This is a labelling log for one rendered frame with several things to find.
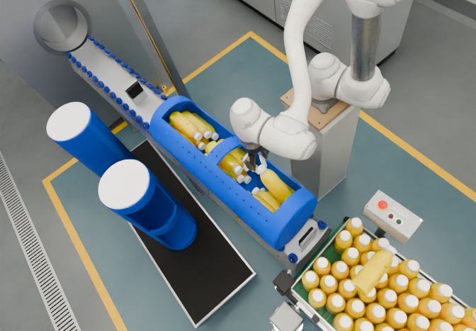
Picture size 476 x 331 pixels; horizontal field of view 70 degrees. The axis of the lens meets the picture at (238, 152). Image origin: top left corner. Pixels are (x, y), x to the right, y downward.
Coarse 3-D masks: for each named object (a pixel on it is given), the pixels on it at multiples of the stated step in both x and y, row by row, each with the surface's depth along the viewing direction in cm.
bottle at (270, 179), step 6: (264, 174) 143; (270, 174) 142; (276, 174) 145; (264, 180) 143; (270, 180) 142; (276, 180) 143; (270, 186) 143; (276, 186) 143; (282, 186) 144; (276, 192) 144; (282, 192) 144; (288, 192) 146; (276, 198) 147; (282, 198) 145
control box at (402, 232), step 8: (376, 200) 142; (384, 200) 141; (392, 200) 140; (368, 208) 141; (376, 208) 140; (392, 208) 139; (400, 208) 138; (368, 216) 146; (376, 216) 140; (384, 216) 138; (400, 216) 137; (416, 216) 136; (376, 224) 146; (384, 224) 140; (392, 224) 136; (400, 224) 135; (408, 224) 135; (416, 224) 134; (392, 232) 139; (400, 232) 134; (408, 232) 133; (400, 240) 139
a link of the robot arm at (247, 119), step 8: (240, 104) 106; (248, 104) 106; (256, 104) 108; (232, 112) 107; (240, 112) 105; (248, 112) 104; (256, 112) 106; (264, 112) 110; (232, 120) 108; (240, 120) 106; (248, 120) 106; (256, 120) 107; (264, 120) 107; (240, 128) 109; (248, 128) 107; (256, 128) 107; (240, 136) 113; (248, 136) 110; (256, 136) 108
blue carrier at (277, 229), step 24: (168, 120) 181; (216, 120) 174; (168, 144) 167; (192, 144) 158; (240, 144) 155; (192, 168) 159; (216, 168) 149; (216, 192) 153; (240, 192) 142; (240, 216) 147; (264, 216) 136; (288, 216) 132; (288, 240) 150
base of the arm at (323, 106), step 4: (312, 100) 176; (316, 100) 174; (328, 100) 173; (332, 100) 174; (336, 100) 176; (312, 104) 178; (316, 104) 177; (320, 104) 175; (324, 104) 175; (328, 104) 175; (332, 104) 175; (320, 108) 175; (324, 108) 175; (328, 108) 175; (320, 112) 176; (324, 112) 174
